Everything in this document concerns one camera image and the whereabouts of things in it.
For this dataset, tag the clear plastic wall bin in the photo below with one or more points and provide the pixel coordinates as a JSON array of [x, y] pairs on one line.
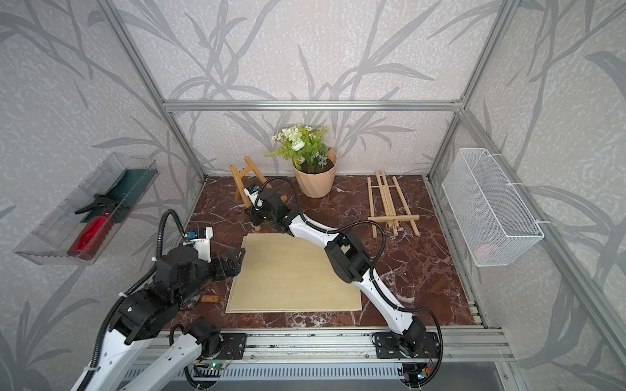
[[78, 230]]

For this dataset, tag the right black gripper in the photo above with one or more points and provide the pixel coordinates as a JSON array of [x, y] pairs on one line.
[[254, 219]]

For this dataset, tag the white wire mesh basket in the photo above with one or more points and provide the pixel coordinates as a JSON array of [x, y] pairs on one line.
[[488, 208]]

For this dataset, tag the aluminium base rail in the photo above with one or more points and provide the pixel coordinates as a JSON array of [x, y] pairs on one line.
[[346, 353]]

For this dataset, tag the pink item in basket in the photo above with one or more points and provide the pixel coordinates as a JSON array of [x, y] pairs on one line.
[[485, 251]]

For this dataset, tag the green artificial plant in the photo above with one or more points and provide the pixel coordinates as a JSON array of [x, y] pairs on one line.
[[304, 147]]

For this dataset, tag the pink flower pot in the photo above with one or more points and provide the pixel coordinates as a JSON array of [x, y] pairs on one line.
[[318, 185]]

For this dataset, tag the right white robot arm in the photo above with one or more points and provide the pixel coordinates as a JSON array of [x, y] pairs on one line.
[[353, 264]]

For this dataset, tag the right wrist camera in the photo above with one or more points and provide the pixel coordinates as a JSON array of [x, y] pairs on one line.
[[252, 192]]

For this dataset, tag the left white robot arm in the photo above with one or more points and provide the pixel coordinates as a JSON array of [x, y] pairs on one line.
[[140, 316]]

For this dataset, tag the wooden easel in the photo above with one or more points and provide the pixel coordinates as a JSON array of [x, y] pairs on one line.
[[395, 206], [250, 175]]

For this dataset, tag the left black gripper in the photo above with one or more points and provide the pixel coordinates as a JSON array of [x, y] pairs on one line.
[[234, 266]]

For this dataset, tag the green dustpan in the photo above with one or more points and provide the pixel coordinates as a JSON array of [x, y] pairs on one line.
[[128, 190]]

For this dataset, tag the blue garden hand rake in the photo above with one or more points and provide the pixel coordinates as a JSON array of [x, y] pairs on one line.
[[210, 299]]

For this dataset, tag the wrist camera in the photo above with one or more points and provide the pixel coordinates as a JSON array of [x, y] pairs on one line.
[[200, 238], [252, 192]]

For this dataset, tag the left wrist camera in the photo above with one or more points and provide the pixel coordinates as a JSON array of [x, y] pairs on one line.
[[200, 238]]

